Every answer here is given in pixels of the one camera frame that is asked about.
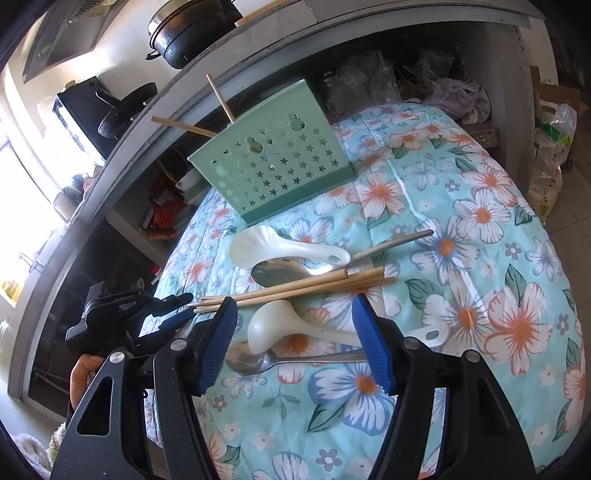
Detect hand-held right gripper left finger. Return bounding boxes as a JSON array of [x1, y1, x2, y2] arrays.
[[50, 296, 241, 480]]

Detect person's left hand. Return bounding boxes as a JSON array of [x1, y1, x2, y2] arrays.
[[69, 354, 108, 411]]

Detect white plastic spoon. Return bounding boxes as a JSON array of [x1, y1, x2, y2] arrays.
[[229, 225, 352, 269]]

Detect red snack packets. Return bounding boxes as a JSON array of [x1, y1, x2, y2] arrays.
[[139, 182, 188, 241]]

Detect large metal spoon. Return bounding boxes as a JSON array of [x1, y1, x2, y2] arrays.
[[250, 229, 435, 287]]

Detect window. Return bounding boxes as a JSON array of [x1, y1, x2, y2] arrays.
[[0, 69, 63, 303]]

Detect black splash board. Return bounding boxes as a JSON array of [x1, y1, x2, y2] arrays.
[[52, 78, 122, 158]]

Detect white plastic ladle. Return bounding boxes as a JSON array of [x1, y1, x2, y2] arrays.
[[248, 300, 450, 360]]

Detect wooden cutting board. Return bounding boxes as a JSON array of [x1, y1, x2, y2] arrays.
[[235, 0, 308, 27]]

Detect floral turquoise blanket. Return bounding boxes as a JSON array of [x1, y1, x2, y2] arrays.
[[139, 102, 587, 480]]

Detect black wok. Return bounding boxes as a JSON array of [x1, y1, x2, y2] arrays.
[[95, 82, 158, 139]]

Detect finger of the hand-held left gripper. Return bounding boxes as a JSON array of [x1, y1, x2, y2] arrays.
[[157, 307, 204, 337], [139, 292, 195, 318]]

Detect pink plastic bag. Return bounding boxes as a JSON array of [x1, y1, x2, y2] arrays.
[[422, 78, 491, 125]]

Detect clear plastic bags pile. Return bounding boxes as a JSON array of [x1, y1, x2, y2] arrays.
[[321, 50, 455, 118]]

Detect steel range hood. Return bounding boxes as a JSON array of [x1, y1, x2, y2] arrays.
[[22, 0, 118, 85]]

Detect white rice sack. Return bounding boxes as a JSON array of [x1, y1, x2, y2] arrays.
[[526, 102, 579, 219]]

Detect mint green star-perforated utensil holder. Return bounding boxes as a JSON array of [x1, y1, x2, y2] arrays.
[[187, 78, 358, 227]]

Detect black cooking pot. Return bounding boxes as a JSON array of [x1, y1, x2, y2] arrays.
[[145, 0, 244, 70]]

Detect cardboard box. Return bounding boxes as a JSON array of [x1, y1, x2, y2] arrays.
[[530, 66, 583, 121]]

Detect cream thermos jug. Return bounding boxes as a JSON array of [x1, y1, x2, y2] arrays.
[[52, 185, 84, 223]]

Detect stacked white bowls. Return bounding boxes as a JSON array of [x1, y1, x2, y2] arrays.
[[174, 172, 206, 204]]

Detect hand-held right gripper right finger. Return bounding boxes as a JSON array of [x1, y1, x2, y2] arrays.
[[351, 294, 539, 480]]

